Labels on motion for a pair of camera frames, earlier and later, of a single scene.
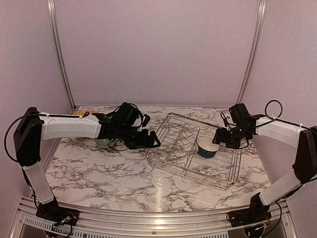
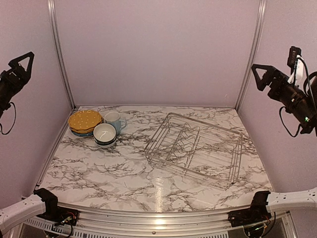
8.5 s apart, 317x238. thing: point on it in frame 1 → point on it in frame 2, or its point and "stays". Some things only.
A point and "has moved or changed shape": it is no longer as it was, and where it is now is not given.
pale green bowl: (105, 142) stays
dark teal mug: (206, 148) has moved or changed shape
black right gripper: (221, 137) → (272, 73)
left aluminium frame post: (53, 21) stays
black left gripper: (143, 144) → (22, 76)
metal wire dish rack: (187, 145) stays
